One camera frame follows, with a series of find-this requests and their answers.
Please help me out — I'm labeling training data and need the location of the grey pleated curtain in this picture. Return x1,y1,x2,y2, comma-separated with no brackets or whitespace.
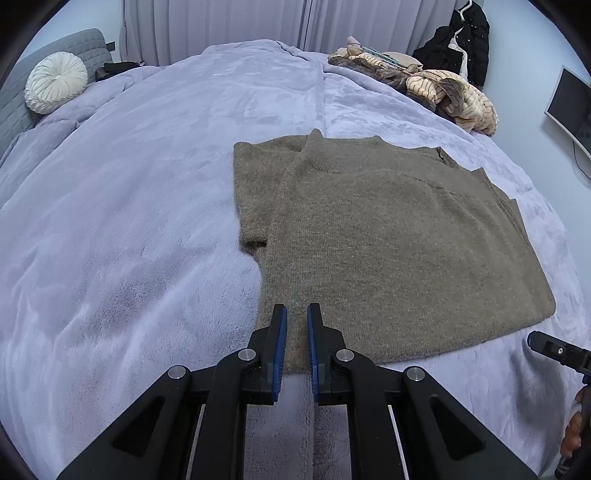
119,0,462,66

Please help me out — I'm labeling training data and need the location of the wall mounted monitor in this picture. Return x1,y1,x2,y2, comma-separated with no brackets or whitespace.
545,66,591,159

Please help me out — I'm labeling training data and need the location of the black object beside pillow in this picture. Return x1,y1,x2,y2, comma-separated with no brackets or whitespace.
95,62,141,82

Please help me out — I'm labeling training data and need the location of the black jacket on hanger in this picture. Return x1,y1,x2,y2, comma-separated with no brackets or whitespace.
413,1,490,89

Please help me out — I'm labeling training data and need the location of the lavender fleece blanket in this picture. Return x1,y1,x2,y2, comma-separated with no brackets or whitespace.
1,40,590,479

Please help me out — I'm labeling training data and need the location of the grey quilted headboard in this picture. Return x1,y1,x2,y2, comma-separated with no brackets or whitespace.
1,28,112,151

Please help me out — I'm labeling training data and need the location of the person's right hand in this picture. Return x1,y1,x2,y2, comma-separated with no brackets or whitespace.
560,411,584,458

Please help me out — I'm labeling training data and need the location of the white round pleated cushion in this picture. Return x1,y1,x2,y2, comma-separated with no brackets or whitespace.
24,52,88,115

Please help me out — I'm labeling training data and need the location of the brown knit sweater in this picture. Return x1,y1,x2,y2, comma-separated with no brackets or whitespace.
233,131,556,373

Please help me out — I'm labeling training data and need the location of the pile of striped beige clothes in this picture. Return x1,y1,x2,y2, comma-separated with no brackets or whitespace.
328,36,499,136

